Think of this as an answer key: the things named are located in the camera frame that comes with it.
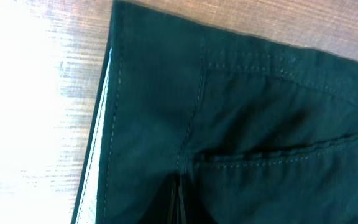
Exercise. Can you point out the black shorts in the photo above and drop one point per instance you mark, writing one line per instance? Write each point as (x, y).
(195, 124)

